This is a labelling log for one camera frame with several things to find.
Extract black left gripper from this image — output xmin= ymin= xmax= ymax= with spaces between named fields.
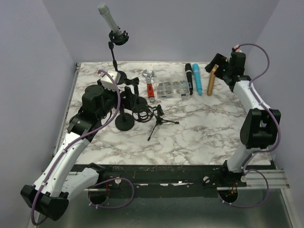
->
xmin=97 ymin=79 xmax=137 ymax=120

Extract gold microphone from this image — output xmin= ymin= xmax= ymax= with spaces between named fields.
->
xmin=207 ymin=65 xmax=218 ymax=96

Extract black clip desk stand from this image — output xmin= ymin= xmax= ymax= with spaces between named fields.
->
xmin=123 ymin=77 xmax=147 ymax=113

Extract blue microphone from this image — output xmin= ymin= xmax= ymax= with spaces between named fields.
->
xmin=192 ymin=63 xmax=203 ymax=96

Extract black microphone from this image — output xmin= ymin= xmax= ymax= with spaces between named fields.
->
xmin=185 ymin=63 xmax=193 ymax=95

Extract black tripod shock-mount stand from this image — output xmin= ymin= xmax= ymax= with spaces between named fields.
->
xmin=132 ymin=104 xmax=179 ymax=141

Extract tall black shock-mount stand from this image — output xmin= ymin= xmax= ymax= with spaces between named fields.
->
xmin=108 ymin=29 xmax=130 ymax=85

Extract grey microphone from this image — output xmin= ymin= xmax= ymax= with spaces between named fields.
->
xmin=98 ymin=3 xmax=121 ymax=36

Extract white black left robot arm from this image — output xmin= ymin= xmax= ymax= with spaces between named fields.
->
xmin=20 ymin=83 xmax=130 ymax=226

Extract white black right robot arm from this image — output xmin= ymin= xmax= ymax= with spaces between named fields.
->
xmin=205 ymin=51 xmax=281 ymax=186

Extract clear plastic screw box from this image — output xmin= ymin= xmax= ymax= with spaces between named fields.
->
xmin=153 ymin=64 xmax=190 ymax=99

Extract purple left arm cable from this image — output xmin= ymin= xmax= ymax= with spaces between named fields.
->
xmin=30 ymin=69 xmax=121 ymax=226

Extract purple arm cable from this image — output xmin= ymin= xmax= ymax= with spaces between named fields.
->
xmin=234 ymin=43 xmax=283 ymax=171
xmin=30 ymin=69 xmax=121 ymax=226

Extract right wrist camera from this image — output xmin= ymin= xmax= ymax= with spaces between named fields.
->
xmin=230 ymin=46 xmax=246 ymax=60

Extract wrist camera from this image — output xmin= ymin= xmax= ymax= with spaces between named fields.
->
xmin=230 ymin=46 xmax=246 ymax=60
xmin=97 ymin=70 xmax=121 ymax=91

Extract red handled adjustable wrench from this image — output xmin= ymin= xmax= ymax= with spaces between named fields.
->
xmin=142 ymin=69 xmax=155 ymax=102

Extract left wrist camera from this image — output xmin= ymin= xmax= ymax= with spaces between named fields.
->
xmin=97 ymin=70 xmax=121 ymax=91

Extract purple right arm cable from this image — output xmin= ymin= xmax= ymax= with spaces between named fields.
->
xmin=234 ymin=43 xmax=283 ymax=171

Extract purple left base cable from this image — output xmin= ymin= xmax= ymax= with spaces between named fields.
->
xmin=88 ymin=178 xmax=137 ymax=209

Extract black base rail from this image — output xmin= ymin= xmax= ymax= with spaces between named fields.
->
xmin=71 ymin=163 xmax=278 ymax=199

